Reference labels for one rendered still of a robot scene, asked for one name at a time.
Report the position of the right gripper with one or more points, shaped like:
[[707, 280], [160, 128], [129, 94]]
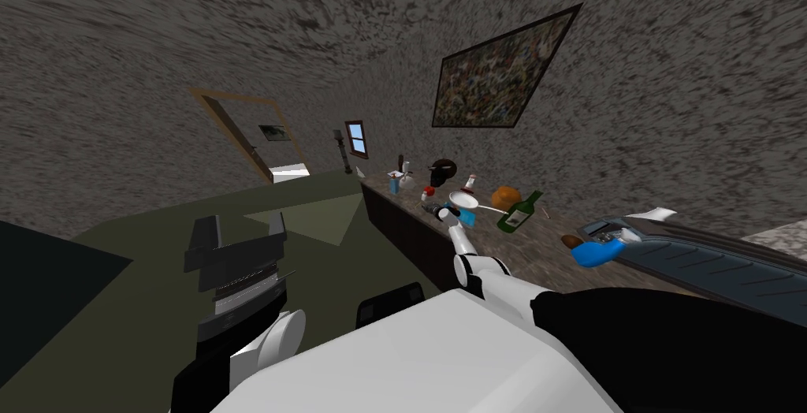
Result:
[[432, 210]]

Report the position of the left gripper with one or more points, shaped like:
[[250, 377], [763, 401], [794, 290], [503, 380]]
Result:
[[243, 261]]

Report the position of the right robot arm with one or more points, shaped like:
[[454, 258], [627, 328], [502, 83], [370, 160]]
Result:
[[630, 343]]

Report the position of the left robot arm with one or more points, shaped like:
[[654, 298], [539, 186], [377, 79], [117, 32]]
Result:
[[268, 347]]

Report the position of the small red and white shaker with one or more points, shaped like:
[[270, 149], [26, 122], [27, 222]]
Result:
[[428, 193]]

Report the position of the white pan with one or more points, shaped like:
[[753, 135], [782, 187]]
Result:
[[463, 199]]

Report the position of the dark brown cabinet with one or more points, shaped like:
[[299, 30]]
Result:
[[403, 230]]

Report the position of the blue box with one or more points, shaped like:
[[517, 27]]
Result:
[[469, 217]]

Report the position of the black kettle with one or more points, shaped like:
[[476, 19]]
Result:
[[442, 172]]

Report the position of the white bottle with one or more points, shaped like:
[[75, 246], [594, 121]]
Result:
[[407, 172]]

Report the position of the blue cup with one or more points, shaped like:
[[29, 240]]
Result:
[[394, 183]]

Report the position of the white shaker with red cap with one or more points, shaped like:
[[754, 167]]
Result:
[[470, 183]]

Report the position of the orange bread loaf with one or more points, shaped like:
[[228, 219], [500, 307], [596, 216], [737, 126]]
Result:
[[506, 198]]

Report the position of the green bottle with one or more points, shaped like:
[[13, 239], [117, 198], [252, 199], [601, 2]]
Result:
[[518, 215]]

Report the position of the brown door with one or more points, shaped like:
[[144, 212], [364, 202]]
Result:
[[243, 139]]

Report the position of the brown framed window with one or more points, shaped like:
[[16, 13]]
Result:
[[357, 138]]

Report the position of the dark floor lamp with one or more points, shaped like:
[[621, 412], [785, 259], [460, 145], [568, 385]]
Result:
[[343, 151]]

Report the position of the brown potato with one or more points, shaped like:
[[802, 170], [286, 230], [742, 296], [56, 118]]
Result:
[[571, 241]]

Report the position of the dark framed abstract painting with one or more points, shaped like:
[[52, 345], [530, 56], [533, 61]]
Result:
[[498, 75]]

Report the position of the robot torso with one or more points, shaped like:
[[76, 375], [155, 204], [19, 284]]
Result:
[[410, 362]]

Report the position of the blue mug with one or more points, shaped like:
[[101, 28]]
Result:
[[596, 253]]

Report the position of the white paper sheet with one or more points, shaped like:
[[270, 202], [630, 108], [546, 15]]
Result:
[[652, 214]]

